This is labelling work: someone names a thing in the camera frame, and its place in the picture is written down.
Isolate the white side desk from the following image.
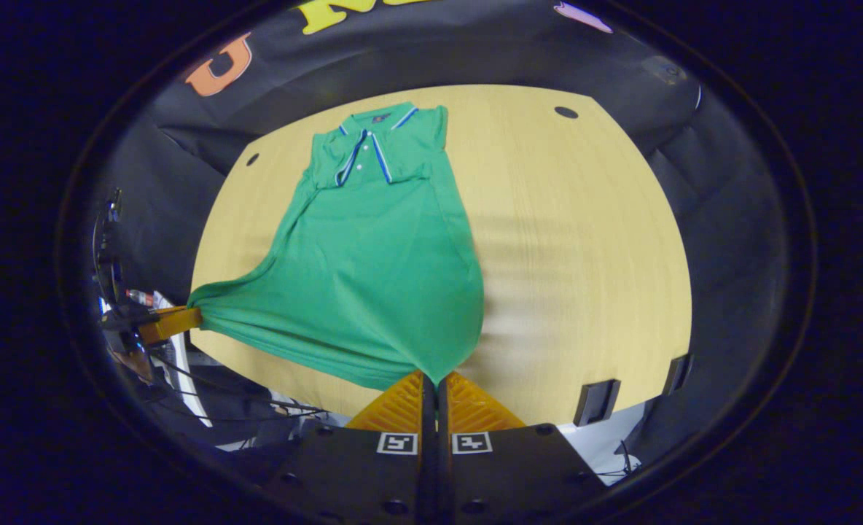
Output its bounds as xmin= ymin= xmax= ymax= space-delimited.
xmin=151 ymin=292 xmax=215 ymax=428

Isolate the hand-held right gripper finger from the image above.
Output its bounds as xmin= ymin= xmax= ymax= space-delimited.
xmin=255 ymin=369 xmax=437 ymax=525
xmin=437 ymin=370 xmax=609 ymax=525

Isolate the black backdrop cloth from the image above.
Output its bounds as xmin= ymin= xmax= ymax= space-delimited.
xmin=89 ymin=0 xmax=789 ymax=467

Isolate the green T-shirt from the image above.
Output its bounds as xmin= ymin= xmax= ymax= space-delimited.
xmin=186 ymin=102 xmax=485 ymax=392

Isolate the black table bracket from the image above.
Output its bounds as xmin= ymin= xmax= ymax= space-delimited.
xmin=663 ymin=353 xmax=694 ymax=397
xmin=573 ymin=378 xmax=622 ymax=428

